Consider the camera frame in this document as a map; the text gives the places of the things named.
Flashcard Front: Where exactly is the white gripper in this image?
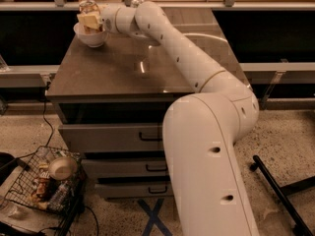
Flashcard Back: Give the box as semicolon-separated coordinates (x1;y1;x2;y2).
77;4;120;33

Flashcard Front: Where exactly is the orange soda can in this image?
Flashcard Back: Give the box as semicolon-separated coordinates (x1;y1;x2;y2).
79;0;100;32

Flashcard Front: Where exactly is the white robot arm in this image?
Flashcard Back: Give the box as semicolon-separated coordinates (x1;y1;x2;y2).
78;1;259;236

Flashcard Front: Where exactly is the white bowl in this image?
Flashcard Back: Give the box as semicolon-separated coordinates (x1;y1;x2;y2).
73;23;107;48

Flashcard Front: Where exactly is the green white soda can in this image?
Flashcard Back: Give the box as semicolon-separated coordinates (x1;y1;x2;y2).
131;0;145;8

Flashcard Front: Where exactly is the small bowl in basket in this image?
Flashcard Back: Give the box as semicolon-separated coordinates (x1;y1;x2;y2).
48;156;78;180

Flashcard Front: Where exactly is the grey drawer cabinet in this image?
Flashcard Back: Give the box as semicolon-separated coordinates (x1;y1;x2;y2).
45;7;254;200

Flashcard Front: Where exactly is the top drawer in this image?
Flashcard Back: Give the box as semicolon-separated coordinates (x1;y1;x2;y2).
59;123;163;153

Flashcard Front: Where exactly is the drawer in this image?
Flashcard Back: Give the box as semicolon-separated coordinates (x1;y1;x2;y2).
82;158;168;179
94;182;173;199
59;123;163;153

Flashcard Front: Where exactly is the middle drawer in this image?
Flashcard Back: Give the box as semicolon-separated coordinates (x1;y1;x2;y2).
82;158;168;179

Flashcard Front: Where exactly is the bottom drawer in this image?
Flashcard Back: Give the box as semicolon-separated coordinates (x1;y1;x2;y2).
94;182;173;199

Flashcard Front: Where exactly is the plastic bottle in basket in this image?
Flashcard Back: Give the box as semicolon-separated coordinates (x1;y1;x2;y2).
48;181;71;211

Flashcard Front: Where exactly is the black chair base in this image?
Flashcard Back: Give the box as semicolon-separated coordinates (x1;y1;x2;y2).
250;155;315;236

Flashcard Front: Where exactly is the black power cable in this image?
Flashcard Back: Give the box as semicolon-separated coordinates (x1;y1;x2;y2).
41;98;55;148

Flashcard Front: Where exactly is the black wire basket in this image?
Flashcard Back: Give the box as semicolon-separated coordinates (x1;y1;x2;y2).
5;147;85;214

